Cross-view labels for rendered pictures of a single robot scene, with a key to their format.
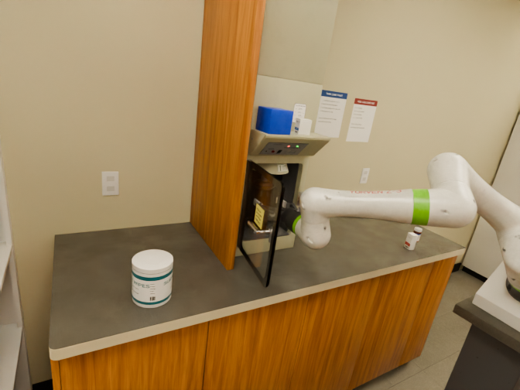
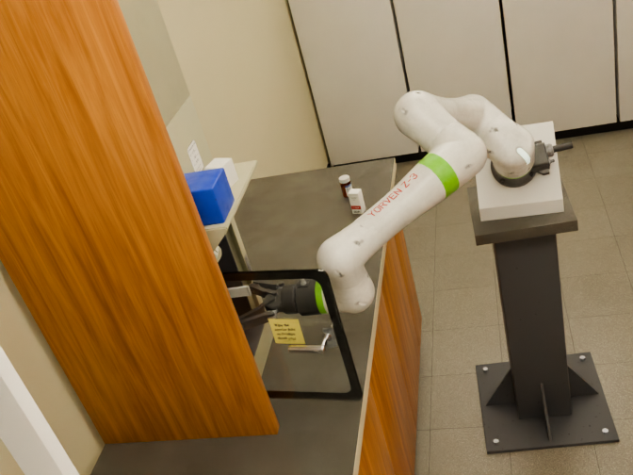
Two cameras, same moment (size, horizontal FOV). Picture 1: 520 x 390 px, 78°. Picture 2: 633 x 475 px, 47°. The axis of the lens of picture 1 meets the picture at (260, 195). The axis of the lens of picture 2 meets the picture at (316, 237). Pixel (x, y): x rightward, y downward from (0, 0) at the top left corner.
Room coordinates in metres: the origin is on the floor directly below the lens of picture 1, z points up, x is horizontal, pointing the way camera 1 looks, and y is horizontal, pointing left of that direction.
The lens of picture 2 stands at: (-0.03, 0.80, 2.27)
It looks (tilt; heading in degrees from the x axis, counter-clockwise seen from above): 31 degrees down; 319
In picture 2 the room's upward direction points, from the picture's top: 16 degrees counter-clockwise
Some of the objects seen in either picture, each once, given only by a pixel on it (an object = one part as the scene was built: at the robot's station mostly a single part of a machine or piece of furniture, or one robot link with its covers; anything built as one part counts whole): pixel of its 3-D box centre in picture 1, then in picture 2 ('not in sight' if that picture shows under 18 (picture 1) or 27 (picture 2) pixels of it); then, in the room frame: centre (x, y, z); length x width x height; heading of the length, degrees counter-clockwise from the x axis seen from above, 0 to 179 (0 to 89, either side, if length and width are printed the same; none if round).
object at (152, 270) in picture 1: (152, 277); not in sight; (0.93, 0.32, 1.01); 0.13 x 0.13 x 0.15
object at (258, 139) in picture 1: (290, 145); (226, 211); (1.31, -0.09, 1.46); 0.32 x 0.12 x 0.10; 122
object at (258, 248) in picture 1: (258, 221); (285, 338); (1.12, -0.01, 1.19); 0.30 x 0.01 x 0.40; 24
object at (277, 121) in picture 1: (274, 120); (203, 197); (1.26, -0.01, 1.55); 0.10 x 0.10 x 0.09; 32
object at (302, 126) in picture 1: (302, 126); (221, 173); (1.33, -0.13, 1.54); 0.05 x 0.05 x 0.06; 16
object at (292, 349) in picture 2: (258, 227); (309, 344); (1.04, -0.01, 1.20); 0.10 x 0.05 x 0.03; 24
